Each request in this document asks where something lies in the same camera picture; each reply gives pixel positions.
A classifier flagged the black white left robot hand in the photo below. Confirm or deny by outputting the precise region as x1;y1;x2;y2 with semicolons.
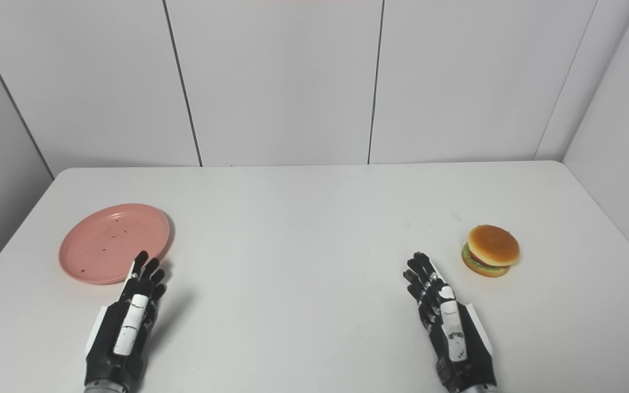
85;251;167;391

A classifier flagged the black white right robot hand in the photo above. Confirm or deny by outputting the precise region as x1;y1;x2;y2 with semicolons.
403;252;498;392

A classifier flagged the pink round plate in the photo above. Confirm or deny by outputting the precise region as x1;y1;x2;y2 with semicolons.
58;204;171;285

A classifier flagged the toy hamburger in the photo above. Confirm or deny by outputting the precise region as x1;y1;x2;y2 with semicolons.
461;224;520;278

